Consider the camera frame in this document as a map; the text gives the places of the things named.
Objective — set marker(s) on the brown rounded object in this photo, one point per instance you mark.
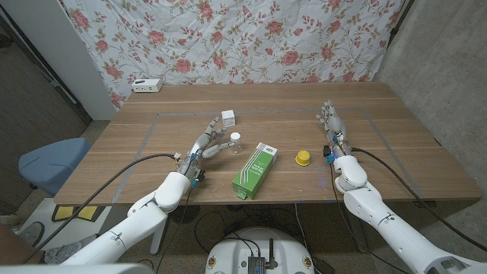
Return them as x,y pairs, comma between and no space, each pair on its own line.
15,247

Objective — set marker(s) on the green straw box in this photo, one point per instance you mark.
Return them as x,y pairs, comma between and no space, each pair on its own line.
253,173

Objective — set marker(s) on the black backdrop stand pole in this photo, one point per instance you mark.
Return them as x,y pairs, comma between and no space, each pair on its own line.
399,17

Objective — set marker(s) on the white wall panel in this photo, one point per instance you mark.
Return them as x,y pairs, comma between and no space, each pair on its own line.
57,45

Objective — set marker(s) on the yellow and black floor mat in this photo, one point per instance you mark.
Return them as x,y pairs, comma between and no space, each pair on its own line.
62,214

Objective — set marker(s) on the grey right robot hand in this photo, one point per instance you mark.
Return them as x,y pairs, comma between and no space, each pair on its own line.
335,123

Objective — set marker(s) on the grey shoe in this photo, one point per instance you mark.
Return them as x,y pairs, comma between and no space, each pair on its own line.
32,233

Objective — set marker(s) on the white robot base with electronics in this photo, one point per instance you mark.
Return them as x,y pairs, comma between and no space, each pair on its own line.
236,251

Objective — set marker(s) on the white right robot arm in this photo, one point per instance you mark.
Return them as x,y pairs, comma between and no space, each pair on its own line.
380,217

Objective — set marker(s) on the yellow cup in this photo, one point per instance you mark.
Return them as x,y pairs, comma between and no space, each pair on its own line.
303,158

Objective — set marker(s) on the floral backdrop cloth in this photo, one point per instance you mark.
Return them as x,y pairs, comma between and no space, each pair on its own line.
236,45

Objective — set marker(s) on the blue padded chair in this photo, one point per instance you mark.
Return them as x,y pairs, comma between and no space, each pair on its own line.
53,163

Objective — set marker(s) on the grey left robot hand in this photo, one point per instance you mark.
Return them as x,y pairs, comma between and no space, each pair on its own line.
199,146

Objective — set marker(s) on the white power strip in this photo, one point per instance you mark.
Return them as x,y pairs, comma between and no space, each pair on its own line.
147,85

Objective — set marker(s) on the white cube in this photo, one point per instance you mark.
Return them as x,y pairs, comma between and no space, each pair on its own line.
228,118

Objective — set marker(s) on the clear medicine bottle white cap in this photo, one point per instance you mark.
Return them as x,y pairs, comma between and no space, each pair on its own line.
236,146

